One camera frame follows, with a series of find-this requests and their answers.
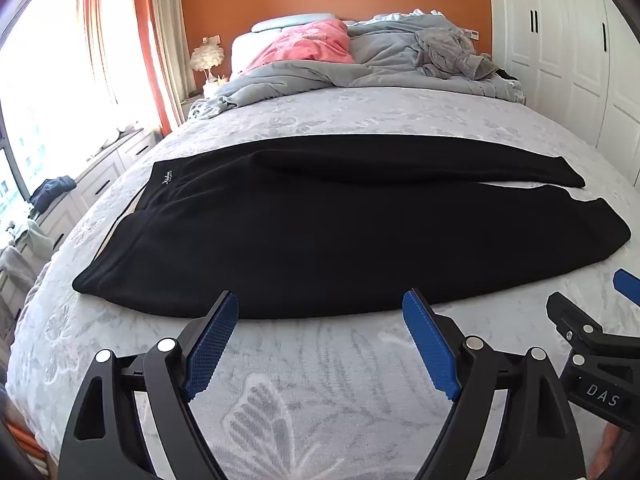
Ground pink pillow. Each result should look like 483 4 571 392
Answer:
245 18 356 72

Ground black pants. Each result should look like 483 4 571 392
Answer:
72 135 632 321

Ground white wardrobe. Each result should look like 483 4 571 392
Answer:
487 0 640 186

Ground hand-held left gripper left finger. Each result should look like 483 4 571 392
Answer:
59 290 240 480

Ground white feather lamp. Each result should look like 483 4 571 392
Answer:
190 42 224 85

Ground dark blue cloth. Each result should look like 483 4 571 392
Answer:
30 176 77 211

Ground grey crumpled garment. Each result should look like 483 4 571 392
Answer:
414 24 501 81

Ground light grey cloth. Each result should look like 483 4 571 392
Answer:
0 220 56 303

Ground person's right hand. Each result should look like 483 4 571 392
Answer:
592 422 625 480

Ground beige curtain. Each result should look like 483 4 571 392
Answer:
150 0 197 111

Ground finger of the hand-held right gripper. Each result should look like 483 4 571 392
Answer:
546 292 640 366
613 269 640 307

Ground orange curtain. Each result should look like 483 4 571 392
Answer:
75 0 121 106
131 0 177 138

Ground large window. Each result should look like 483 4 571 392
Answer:
0 0 166 206

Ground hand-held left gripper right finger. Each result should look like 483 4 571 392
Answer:
402 288 587 480

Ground white drawer cabinet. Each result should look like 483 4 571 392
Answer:
0 127 163 286

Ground bed with butterfly bedspread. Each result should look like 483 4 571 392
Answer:
5 85 640 480

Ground grey duvet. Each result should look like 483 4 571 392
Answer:
189 10 526 121

